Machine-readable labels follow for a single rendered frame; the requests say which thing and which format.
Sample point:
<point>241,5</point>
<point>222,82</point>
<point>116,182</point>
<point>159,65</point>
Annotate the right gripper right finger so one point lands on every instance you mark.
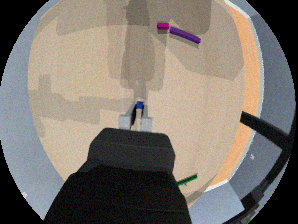
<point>146,121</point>

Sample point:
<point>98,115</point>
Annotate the purple rod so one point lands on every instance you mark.
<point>184,34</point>

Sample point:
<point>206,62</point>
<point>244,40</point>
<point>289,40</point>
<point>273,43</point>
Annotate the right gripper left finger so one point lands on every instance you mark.
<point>126,121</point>

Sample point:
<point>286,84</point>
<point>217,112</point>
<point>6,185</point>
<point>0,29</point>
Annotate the green rod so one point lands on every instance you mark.
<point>187,180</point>

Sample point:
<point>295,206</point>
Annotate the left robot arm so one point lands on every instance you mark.
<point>246,220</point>

